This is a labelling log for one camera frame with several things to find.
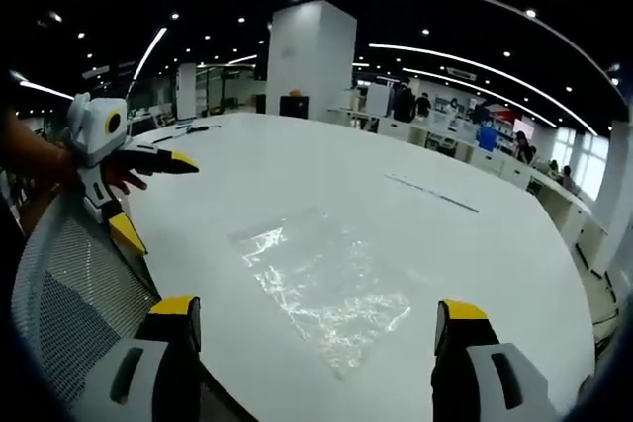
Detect person's left hand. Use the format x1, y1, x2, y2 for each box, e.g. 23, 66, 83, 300
105, 163, 149, 196

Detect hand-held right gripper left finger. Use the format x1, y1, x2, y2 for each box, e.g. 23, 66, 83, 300
73, 295, 204, 422

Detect black cable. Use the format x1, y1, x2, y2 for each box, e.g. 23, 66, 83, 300
151, 124, 223, 144

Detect white square pillar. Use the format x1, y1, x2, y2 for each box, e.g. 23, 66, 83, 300
265, 0, 358, 123

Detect black box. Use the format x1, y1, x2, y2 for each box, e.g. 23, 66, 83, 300
279, 94, 311, 120

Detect white mesh office chair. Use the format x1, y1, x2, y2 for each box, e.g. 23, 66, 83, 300
11, 188, 165, 409

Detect clear plastic food packaging bag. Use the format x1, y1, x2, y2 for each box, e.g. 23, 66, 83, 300
227, 206, 413, 381

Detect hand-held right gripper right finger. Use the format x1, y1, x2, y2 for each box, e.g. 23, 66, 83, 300
430, 298, 563, 422

